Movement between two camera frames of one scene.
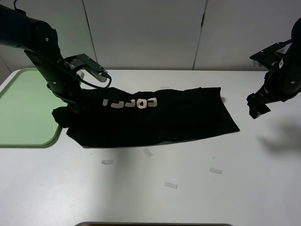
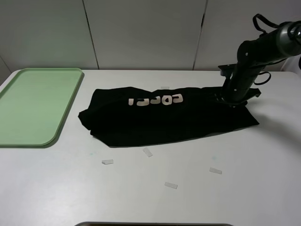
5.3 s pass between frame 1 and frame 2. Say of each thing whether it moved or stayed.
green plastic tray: stayed
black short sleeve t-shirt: moved
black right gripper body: moved
